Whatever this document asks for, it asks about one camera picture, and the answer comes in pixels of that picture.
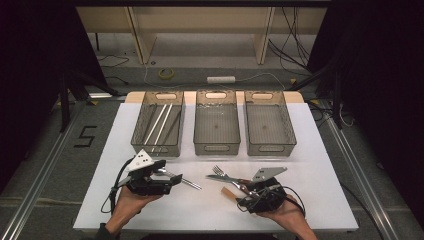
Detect smoky clear plastic bin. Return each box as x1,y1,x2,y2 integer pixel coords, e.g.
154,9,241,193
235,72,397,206
243,90,298,157
130,90,186,158
193,89,242,157

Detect white power strip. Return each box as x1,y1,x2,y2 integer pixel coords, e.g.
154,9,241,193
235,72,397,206
206,75,236,84

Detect brown-handled metal knife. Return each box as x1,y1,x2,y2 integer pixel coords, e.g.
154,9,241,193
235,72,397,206
205,173,254,186

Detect bundle of black cables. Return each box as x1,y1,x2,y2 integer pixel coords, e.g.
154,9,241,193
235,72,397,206
268,6,313,73

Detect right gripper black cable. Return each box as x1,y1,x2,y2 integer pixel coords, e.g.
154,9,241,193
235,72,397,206
236,184,306,218

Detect dark curtain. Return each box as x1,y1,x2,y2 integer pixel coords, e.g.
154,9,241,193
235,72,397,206
306,0,424,228
0,0,108,191

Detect brown-handled metal fork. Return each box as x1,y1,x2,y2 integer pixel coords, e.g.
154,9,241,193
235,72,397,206
212,165,259,199

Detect person's left hand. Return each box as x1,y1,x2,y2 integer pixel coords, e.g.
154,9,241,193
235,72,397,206
111,186,164,228

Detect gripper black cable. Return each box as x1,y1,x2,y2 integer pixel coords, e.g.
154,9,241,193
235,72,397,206
236,184,306,218
100,158,134,214

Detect beige wooden desk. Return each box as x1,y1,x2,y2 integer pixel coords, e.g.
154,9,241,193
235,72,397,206
75,6,329,66

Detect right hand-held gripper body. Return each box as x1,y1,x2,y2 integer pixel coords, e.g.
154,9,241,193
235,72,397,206
244,166,288,214

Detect metal spoon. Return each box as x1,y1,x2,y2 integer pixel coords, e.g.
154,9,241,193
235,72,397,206
156,167,203,191

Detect white table cover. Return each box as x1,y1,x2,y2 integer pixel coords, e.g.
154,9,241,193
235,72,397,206
73,102,359,233

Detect person's right hand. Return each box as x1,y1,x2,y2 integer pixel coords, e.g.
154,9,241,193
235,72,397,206
258,194,308,231

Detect metal floor rail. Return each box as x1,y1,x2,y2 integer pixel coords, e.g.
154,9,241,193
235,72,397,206
0,99,88,240
319,103,401,240

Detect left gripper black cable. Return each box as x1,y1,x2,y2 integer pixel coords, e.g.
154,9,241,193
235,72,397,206
100,158,134,214

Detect wooden-handled clear spoon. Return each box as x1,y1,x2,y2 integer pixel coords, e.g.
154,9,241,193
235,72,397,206
221,186,239,202

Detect thick black floor cable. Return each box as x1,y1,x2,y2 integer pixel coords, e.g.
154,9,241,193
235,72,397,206
339,181,384,240

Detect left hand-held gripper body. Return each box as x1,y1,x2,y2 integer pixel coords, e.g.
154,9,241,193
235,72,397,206
126,148,174,196

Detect black metal stand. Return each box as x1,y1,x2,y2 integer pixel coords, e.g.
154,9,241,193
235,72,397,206
58,71,121,133
289,63,344,129

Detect yellow tape roll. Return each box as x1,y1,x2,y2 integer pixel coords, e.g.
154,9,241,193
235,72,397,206
157,67,176,80

